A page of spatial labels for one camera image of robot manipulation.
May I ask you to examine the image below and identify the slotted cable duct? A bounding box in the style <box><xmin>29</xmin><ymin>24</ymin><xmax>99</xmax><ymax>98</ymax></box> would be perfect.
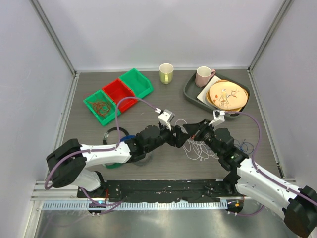
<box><xmin>42</xmin><ymin>200</ymin><xmax>227</xmax><ymax>211</ymax></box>

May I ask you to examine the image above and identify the lower wooden plate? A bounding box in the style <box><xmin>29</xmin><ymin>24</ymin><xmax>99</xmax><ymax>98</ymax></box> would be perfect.
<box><xmin>206</xmin><ymin>79</ymin><xmax>249</xmax><ymax>115</ymax></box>

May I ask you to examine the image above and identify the white napkin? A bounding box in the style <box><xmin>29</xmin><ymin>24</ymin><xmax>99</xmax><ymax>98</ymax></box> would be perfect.
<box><xmin>196</xmin><ymin>76</ymin><xmax>221</xmax><ymax>104</ymax></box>

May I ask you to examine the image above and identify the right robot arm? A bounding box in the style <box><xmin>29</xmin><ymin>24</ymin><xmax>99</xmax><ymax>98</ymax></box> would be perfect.
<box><xmin>183</xmin><ymin>120</ymin><xmax>317</xmax><ymax>238</ymax></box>

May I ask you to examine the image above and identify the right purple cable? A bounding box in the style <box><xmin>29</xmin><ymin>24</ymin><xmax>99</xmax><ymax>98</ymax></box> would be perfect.
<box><xmin>220</xmin><ymin>111</ymin><xmax>317</xmax><ymax>216</ymax></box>

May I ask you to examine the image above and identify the green bin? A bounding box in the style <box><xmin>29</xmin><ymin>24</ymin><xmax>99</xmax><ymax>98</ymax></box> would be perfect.
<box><xmin>83</xmin><ymin>90</ymin><xmax>116</xmax><ymax>126</ymax></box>
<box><xmin>119</xmin><ymin>68</ymin><xmax>154</xmax><ymax>99</ymax></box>

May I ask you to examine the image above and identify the far green bin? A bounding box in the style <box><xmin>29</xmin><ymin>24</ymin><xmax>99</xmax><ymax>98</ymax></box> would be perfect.
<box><xmin>119</xmin><ymin>68</ymin><xmax>154</xmax><ymax>99</ymax></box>

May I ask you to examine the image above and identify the aluminium frame post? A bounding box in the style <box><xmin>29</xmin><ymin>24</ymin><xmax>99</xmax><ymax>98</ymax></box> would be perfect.
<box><xmin>248</xmin><ymin>0</ymin><xmax>294</xmax><ymax>73</ymax></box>
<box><xmin>29</xmin><ymin>0</ymin><xmax>77</xmax><ymax>77</ymax></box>

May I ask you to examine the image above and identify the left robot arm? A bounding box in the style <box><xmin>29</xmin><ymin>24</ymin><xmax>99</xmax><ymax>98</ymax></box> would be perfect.
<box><xmin>45</xmin><ymin>125</ymin><xmax>190</xmax><ymax>198</ymax></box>

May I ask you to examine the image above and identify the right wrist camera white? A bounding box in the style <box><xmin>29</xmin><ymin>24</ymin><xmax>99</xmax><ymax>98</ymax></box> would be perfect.
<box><xmin>211</xmin><ymin>110</ymin><xmax>225</xmax><ymax>126</ymax></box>

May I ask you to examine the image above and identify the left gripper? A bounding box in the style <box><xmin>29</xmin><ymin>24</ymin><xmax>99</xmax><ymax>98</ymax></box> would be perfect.
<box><xmin>145</xmin><ymin>122</ymin><xmax>190</xmax><ymax>153</ymax></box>

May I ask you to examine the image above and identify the purple cable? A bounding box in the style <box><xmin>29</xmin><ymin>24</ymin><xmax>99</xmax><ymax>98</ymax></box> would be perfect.
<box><xmin>220</xmin><ymin>111</ymin><xmax>317</xmax><ymax>216</ymax></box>
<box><xmin>44</xmin><ymin>96</ymin><xmax>162</xmax><ymax>215</ymax></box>

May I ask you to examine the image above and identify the near green bin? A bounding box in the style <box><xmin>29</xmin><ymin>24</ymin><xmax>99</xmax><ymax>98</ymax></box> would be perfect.
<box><xmin>83</xmin><ymin>90</ymin><xmax>116</xmax><ymax>126</ymax></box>

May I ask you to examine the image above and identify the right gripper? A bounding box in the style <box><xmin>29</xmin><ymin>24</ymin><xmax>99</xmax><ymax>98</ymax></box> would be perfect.
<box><xmin>183</xmin><ymin>119</ymin><xmax>222</xmax><ymax>156</ymax></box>

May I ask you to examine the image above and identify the dark grey tray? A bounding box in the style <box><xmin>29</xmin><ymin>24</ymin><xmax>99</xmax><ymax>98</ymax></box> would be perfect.
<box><xmin>183</xmin><ymin>73</ymin><xmax>250</xmax><ymax>113</ymax></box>

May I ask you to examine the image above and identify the black wire coil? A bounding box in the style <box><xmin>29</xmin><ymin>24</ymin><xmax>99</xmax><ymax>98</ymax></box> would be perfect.
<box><xmin>103</xmin><ymin>126</ymin><xmax>130</xmax><ymax>147</ymax></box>

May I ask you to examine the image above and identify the left aluminium frame post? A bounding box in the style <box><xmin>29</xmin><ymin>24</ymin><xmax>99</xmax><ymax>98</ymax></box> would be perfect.
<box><xmin>29</xmin><ymin>0</ymin><xmax>77</xmax><ymax>77</ymax></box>

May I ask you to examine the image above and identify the white wire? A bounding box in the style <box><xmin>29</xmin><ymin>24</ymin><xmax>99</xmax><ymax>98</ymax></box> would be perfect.
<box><xmin>174</xmin><ymin>119</ymin><xmax>219</xmax><ymax>162</ymax></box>

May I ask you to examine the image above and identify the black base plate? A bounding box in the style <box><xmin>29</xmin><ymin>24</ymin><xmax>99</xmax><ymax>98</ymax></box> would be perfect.
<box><xmin>88</xmin><ymin>179</ymin><xmax>243</xmax><ymax>203</ymax></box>

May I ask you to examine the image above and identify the right aluminium frame post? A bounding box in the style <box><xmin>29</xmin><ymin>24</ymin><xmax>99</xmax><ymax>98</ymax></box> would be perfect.
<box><xmin>248</xmin><ymin>0</ymin><xmax>294</xmax><ymax>73</ymax></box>

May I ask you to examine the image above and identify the yellow-green mug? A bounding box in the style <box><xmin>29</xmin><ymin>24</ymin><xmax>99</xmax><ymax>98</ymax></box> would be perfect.
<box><xmin>159</xmin><ymin>63</ymin><xmax>174</xmax><ymax>85</ymax></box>

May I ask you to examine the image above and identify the grey wire coil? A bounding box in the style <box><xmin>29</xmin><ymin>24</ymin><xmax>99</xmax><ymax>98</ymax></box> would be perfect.
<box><xmin>132</xmin><ymin>153</ymin><xmax>154</xmax><ymax>167</ymax></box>

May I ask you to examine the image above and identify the blue loose wire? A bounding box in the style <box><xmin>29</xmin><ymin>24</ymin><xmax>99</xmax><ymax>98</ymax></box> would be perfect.
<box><xmin>233</xmin><ymin>138</ymin><xmax>255</xmax><ymax>154</ymax></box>

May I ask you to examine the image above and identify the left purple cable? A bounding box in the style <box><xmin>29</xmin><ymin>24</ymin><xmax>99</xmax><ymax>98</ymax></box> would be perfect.
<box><xmin>44</xmin><ymin>96</ymin><xmax>162</xmax><ymax>215</ymax></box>

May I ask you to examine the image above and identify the pink mug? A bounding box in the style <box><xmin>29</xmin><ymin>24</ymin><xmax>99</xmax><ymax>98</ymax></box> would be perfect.
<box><xmin>195</xmin><ymin>66</ymin><xmax>216</xmax><ymax>88</ymax></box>

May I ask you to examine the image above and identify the red wire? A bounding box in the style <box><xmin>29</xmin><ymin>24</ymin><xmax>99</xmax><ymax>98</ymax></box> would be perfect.
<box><xmin>84</xmin><ymin>93</ymin><xmax>112</xmax><ymax>117</ymax></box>
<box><xmin>92</xmin><ymin>99</ymin><xmax>111</xmax><ymax>117</ymax></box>

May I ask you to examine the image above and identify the bird pattern plate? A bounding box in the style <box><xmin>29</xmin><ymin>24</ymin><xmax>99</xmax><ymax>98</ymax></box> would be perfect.
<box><xmin>209</xmin><ymin>81</ymin><xmax>248</xmax><ymax>110</ymax></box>

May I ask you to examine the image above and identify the red bin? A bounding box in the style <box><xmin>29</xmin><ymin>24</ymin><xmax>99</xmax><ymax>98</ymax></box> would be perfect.
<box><xmin>102</xmin><ymin>78</ymin><xmax>138</xmax><ymax>113</ymax></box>

